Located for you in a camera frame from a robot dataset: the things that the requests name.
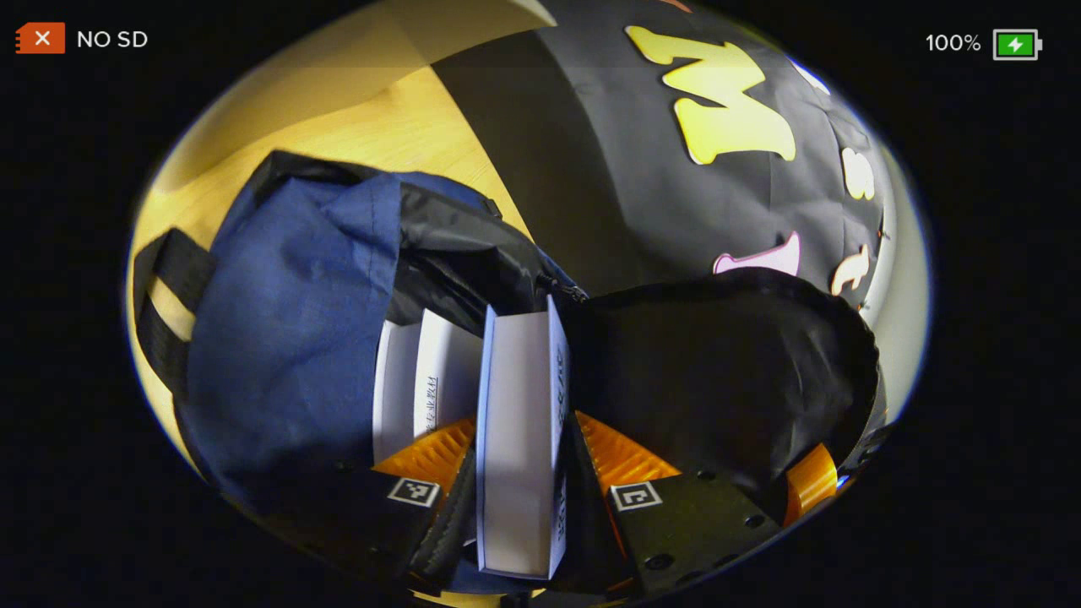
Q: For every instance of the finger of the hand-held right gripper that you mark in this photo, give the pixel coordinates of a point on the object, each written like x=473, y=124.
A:
x=811, y=485

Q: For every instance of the blue schoolbag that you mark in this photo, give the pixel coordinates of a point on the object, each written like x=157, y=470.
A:
x=287, y=338

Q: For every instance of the white book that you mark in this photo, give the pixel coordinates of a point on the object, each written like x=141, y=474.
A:
x=422, y=380

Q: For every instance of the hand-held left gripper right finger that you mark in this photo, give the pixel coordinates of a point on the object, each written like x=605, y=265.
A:
x=591, y=523

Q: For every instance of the grey-blue book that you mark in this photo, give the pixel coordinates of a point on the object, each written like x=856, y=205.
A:
x=519, y=439

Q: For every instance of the black backdrop cloth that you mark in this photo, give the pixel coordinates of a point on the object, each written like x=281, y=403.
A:
x=608, y=169

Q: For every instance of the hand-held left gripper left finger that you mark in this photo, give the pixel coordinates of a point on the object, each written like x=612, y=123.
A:
x=452, y=523

